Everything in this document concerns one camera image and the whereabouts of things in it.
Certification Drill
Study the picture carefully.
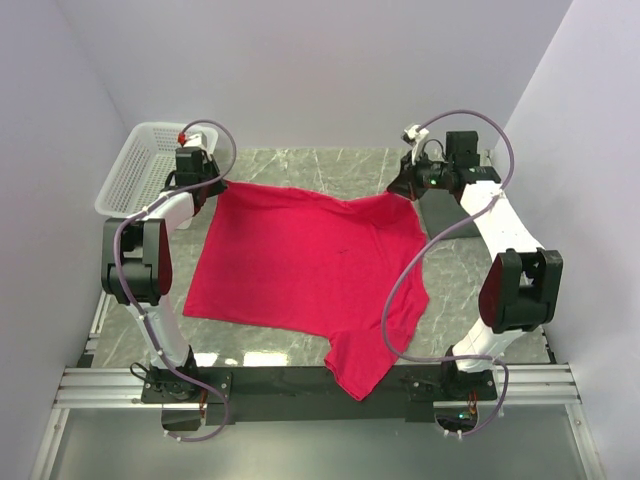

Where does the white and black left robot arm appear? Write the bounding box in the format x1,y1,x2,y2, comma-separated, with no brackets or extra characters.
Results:
101,144,227,402

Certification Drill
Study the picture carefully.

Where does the black wedge block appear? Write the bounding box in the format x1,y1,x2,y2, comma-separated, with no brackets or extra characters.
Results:
418,166,501,238

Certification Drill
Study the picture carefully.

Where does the aluminium frame rail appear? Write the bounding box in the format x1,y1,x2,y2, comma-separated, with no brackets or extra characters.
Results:
53,368,143,409

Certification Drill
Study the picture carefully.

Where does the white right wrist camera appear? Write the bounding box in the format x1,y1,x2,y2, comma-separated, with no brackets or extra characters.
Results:
402,124,430,164

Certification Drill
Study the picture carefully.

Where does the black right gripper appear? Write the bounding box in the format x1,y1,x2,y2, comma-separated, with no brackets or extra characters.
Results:
386,149,453,203

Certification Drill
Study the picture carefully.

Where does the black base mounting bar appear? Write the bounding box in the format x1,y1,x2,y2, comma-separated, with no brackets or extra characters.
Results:
130,363,498,431

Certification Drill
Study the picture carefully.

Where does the white perforated plastic basket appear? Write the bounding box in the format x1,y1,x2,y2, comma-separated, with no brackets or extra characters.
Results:
94,122,218,233

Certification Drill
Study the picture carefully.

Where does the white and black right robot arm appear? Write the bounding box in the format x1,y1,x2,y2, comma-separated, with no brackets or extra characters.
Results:
387,125,563,399

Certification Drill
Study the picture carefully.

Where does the crimson red t-shirt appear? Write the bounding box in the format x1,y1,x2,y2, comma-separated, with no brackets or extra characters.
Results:
184,183,429,400

